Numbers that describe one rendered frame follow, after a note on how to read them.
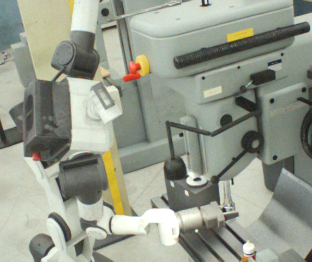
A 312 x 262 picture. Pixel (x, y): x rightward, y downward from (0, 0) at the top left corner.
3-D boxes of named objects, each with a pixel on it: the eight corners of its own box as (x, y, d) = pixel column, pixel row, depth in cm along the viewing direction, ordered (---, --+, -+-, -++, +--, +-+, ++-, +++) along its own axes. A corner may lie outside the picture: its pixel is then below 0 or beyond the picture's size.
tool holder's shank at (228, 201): (233, 206, 172) (230, 179, 167) (223, 207, 172) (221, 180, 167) (232, 201, 174) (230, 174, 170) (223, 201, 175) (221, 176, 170)
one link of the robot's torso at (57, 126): (9, 181, 171) (41, 154, 142) (7, 94, 181) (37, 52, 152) (84, 183, 186) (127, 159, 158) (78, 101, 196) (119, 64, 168)
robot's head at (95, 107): (98, 128, 158) (110, 119, 151) (82, 102, 158) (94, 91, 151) (113, 120, 162) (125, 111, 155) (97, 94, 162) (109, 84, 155)
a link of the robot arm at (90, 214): (76, 234, 179) (71, 206, 161) (85, 206, 187) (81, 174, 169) (106, 241, 178) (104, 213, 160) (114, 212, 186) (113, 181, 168)
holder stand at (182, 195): (200, 231, 197) (195, 191, 188) (169, 210, 214) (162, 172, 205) (222, 218, 202) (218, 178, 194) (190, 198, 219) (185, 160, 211)
